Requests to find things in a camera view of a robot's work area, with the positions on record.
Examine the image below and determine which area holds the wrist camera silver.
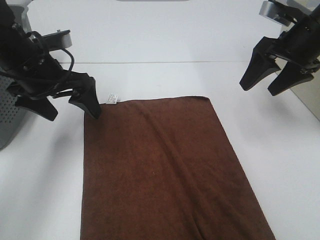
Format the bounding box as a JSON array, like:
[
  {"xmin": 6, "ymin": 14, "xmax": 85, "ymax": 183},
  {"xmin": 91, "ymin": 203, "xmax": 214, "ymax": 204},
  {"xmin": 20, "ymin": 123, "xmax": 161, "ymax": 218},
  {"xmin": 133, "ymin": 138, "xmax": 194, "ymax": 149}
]
[
  {"xmin": 42, "ymin": 29, "xmax": 72, "ymax": 52},
  {"xmin": 258, "ymin": 0, "xmax": 297, "ymax": 27}
]

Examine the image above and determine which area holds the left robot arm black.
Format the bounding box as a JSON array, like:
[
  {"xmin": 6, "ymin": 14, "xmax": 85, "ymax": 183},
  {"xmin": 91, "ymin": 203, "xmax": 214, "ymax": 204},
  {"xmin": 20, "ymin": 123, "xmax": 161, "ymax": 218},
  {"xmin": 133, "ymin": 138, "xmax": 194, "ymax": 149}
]
[{"xmin": 0, "ymin": 0, "xmax": 102, "ymax": 121}]

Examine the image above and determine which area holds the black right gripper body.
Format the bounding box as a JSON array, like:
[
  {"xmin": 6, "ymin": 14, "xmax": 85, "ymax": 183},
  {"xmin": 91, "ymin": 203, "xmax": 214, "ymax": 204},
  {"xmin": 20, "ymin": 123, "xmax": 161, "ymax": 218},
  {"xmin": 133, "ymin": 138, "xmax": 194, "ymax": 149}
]
[{"xmin": 259, "ymin": 14, "xmax": 320, "ymax": 74}]

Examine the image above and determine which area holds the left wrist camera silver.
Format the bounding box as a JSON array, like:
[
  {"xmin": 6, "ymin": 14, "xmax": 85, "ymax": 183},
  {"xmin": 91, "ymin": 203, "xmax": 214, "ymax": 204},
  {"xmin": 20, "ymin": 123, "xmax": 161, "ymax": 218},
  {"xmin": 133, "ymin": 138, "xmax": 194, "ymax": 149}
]
[{"xmin": 42, "ymin": 29, "xmax": 72, "ymax": 52}]

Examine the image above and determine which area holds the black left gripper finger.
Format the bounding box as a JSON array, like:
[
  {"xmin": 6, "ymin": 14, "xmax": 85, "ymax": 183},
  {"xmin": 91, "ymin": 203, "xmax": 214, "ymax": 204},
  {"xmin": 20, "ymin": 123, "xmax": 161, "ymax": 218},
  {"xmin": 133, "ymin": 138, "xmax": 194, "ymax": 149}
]
[
  {"xmin": 68, "ymin": 76, "xmax": 102, "ymax": 119},
  {"xmin": 15, "ymin": 96, "xmax": 58, "ymax": 121}
]

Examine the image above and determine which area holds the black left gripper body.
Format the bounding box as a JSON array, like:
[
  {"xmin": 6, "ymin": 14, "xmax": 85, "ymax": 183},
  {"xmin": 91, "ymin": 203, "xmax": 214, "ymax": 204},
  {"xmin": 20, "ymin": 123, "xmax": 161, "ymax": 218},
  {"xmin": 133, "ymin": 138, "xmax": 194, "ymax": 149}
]
[{"xmin": 0, "ymin": 22, "xmax": 89, "ymax": 100}]

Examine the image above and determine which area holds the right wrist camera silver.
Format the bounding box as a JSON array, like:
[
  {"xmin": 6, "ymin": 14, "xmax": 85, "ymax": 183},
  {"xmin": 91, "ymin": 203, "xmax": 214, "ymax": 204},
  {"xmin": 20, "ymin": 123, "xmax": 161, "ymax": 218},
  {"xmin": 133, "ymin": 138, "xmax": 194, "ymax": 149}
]
[{"xmin": 258, "ymin": 0, "xmax": 297, "ymax": 27}]

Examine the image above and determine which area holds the grey perforated plastic basket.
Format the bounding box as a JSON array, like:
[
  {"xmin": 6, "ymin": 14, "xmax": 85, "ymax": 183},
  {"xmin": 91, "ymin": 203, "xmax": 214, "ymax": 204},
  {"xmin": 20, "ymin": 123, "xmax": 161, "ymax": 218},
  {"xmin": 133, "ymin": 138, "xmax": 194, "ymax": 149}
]
[{"xmin": 0, "ymin": 5, "xmax": 32, "ymax": 150}]

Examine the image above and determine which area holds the beige storage box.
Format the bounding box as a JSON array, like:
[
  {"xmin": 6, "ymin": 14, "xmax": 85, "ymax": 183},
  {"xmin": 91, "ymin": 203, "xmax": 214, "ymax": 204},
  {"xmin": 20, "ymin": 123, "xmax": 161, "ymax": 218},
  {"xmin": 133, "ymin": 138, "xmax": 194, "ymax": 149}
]
[{"xmin": 290, "ymin": 70, "xmax": 320, "ymax": 120}]

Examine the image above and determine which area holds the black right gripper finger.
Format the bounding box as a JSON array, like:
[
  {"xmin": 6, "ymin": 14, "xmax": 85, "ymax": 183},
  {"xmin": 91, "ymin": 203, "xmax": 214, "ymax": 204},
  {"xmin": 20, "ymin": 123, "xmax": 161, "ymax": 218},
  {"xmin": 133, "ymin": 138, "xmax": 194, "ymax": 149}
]
[
  {"xmin": 239, "ymin": 36, "xmax": 280, "ymax": 91},
  {"xmin": 267, "ymin": 62, "xmax": 314, "ymax": 96}
]

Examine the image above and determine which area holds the brown towel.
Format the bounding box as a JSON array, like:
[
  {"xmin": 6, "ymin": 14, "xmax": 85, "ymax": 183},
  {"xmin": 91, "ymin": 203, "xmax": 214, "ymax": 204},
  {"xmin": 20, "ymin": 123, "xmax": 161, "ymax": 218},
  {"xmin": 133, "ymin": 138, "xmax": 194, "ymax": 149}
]
[{"xmin": 80, "ymin": 96, "xmax": 275, "ymax": 240}]

